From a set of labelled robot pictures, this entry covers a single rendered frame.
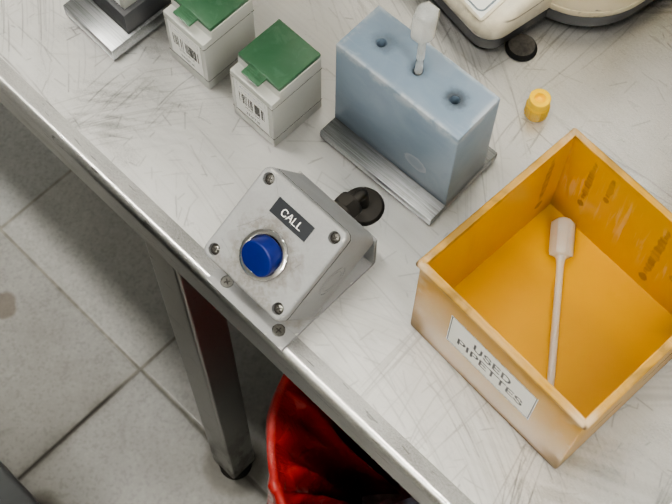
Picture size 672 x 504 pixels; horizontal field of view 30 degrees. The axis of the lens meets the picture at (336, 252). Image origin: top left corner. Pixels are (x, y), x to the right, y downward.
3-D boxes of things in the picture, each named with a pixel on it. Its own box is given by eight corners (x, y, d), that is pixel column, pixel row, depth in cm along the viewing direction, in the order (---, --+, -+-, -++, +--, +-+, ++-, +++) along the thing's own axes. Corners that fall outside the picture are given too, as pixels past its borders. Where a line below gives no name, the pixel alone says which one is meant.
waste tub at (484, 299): (404, 323, 81) (414, 262, 72) (548, 199, 85) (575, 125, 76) (555, 475, 77) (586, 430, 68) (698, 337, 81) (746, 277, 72)
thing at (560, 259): (554, 441, 77) (568, 256, 81) (544, 438, 77) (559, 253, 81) (547, 443, 77) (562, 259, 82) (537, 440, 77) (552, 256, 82)
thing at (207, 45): (171, 56, 89) (159, 0, 83) (219, 16, 91) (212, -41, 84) (209, 90, 88) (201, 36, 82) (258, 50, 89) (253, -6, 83)
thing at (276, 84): (234, 112, 87) (227, 59, 81) (282, 71, 89) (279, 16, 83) (274, 148, 86) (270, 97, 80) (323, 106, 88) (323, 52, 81)
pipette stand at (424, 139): (319, 138, 87) (319, 58, 77) (387, 74, 89) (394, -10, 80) (429, 227, 84) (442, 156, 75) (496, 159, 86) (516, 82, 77)
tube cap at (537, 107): (518, 112, 87) (522, 97, 86) (534, 97, 88) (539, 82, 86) (537, 127, 87) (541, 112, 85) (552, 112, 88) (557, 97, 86)
